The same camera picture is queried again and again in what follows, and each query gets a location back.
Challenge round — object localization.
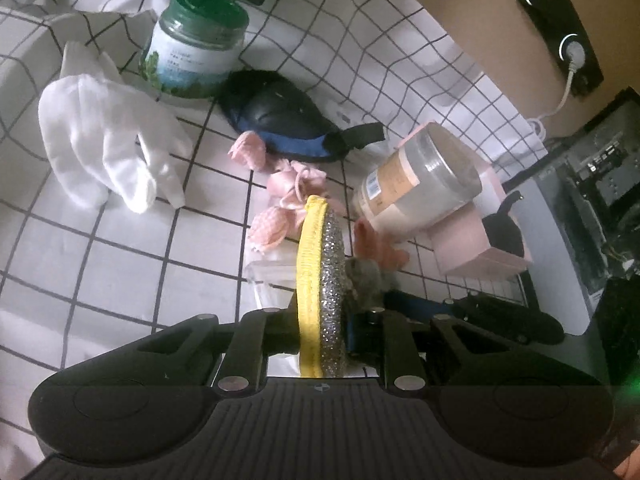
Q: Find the white cloth glove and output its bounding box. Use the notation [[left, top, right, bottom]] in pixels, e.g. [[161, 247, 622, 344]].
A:
[[38, 41, 193, 214]]

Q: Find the pink fabric scrunchie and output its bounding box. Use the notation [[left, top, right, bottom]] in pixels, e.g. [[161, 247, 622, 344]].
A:
[[228, 130, 346, 254]]

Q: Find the black white grid tablecloth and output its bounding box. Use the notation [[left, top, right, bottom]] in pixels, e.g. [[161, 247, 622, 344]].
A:
[[1, 0, 544, 479]]

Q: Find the clear plastic jar floral label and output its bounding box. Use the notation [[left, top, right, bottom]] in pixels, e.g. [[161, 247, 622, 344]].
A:
[[352, 122, 482, 242]]

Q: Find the green lid jar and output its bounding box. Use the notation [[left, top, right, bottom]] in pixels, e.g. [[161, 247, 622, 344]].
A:
[[140, 0, 250, 99]]

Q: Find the blue plaid cloth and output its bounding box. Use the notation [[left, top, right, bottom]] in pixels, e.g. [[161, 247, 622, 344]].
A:
[[345, 258, 398, 311]]

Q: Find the pink cardboard box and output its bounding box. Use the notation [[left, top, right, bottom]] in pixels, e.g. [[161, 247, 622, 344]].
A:
[[400, 122, 533, 281]]

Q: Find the white power cable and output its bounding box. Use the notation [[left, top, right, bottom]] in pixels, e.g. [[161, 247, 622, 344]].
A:
[[524, 41, 586, 137]]

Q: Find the silver glitter yellow slipper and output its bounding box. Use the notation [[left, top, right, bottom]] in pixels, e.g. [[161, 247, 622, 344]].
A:
[[295, 195, 348, 378]]

